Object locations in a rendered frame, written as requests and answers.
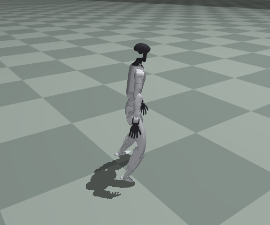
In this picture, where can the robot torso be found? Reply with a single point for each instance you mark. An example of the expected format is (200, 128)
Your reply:
(130, 86)

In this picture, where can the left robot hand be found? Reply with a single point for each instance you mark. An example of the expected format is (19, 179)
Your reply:
(143, 108)

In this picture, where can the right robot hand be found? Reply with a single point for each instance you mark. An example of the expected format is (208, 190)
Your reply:
(134, 129)

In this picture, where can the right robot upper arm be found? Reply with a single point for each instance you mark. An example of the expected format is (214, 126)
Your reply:
(139, 77)

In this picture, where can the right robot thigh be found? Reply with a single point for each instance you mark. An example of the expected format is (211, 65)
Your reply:
(141, 140)

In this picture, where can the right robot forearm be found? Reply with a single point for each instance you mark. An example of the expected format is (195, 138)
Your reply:
(137, 106)

